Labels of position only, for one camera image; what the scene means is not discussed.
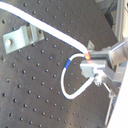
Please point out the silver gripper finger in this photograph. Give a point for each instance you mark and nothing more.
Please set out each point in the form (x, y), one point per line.
(102, 54)
(97, 73)

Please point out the aluminium frame post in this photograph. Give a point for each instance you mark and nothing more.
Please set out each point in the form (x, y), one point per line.
(121, 26)

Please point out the metal cable clip bracket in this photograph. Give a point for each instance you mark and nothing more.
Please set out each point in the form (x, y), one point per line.
(24, 36)

